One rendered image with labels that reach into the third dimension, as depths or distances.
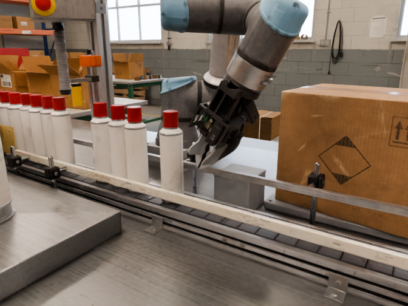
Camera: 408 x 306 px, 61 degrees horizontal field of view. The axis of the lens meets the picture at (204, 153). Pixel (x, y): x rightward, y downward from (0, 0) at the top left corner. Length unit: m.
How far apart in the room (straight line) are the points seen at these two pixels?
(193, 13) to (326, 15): 5.55
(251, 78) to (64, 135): 0.61
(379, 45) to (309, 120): 5.20
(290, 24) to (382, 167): 0.36
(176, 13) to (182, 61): 6.78
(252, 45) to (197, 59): 6.63
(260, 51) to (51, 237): 0.49
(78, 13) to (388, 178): 0.87
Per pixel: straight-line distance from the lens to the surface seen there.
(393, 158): 0.77
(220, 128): 0.61
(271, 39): 0.57
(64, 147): 1.05
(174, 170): 0.76
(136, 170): 0.83
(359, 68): 6.02
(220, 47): 1.09
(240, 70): 0.59
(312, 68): 6.19
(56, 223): 0.76
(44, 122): 1.08
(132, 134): 0.81
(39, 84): 3.21
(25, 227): 0.77
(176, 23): 0.65
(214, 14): 0.65
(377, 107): 0.76
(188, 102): 1.14
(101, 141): 0.90
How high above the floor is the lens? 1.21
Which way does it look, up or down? 17 degrees down
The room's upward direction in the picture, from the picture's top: straight up
